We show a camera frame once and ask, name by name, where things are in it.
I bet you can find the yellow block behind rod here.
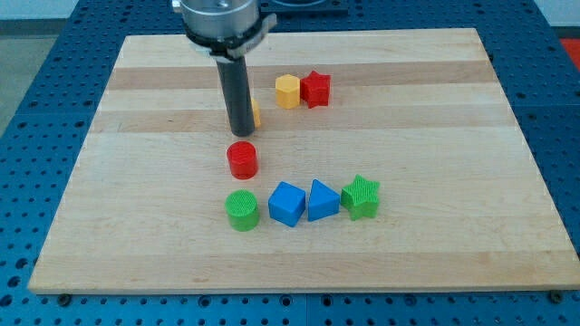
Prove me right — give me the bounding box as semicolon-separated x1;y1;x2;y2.
251;98;261;128

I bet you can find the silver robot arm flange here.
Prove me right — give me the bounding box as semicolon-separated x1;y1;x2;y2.
169;0;277;63

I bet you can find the red star block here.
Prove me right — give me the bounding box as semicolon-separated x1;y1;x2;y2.
300;71;332;109

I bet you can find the wooden board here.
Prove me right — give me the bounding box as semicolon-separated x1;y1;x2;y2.
28;28;579;294

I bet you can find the red cylinder block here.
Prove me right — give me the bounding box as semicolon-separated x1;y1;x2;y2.
227;140;258;179

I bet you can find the green cylinder block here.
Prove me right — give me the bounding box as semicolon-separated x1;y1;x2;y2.
225;189;259;232

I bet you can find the yellow hexagon block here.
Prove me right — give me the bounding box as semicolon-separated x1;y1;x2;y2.
275;74;301;109

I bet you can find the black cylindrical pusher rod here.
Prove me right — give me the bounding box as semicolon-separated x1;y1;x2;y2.
217;57;256;138

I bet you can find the blue triangle block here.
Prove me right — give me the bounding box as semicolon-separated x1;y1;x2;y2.
307;179;340;222

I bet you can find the blue cube block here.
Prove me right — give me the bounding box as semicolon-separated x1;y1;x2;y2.
268;181;306;227

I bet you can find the green star block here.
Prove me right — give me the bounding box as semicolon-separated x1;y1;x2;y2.
341;175;381;221

